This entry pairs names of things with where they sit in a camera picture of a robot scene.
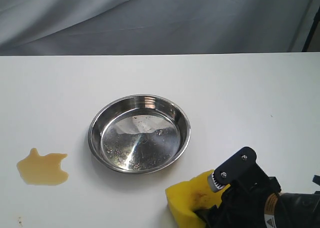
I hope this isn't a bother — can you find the round stainless steel dish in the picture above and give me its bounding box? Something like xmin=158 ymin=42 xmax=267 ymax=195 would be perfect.
xmin=87 ymin=94 xmax=191 ymax=174

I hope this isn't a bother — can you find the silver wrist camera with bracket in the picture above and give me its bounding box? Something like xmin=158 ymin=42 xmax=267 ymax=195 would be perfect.
xmin=207 ymin=147 xmax=269 ymax=193

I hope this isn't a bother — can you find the grey backdrop cloth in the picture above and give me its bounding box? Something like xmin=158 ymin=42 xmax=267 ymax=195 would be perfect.
xmin=0 ymin=0 xmax=320 ymax=55

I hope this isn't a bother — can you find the yellow sponge block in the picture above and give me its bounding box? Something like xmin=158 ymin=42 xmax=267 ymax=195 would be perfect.
xmin=165 ymin=170 xmax=229 ymax=228

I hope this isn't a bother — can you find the black stand pole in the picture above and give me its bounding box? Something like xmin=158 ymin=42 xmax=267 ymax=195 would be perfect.
xmin=302 ymin=9 xmax=320 ymax=52

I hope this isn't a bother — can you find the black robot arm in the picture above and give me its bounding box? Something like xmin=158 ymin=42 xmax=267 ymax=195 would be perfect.
xmin=195 ymin=177 xmax=320 ymax=228

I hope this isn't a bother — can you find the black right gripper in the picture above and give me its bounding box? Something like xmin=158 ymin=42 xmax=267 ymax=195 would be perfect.
xmin=195 ymin=177 xmax=281 ymax=228

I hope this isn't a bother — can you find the brown liquid spill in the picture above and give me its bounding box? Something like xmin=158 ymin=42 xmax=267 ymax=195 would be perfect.
xmin=16 ymin=148 xmax=69 ymax=186

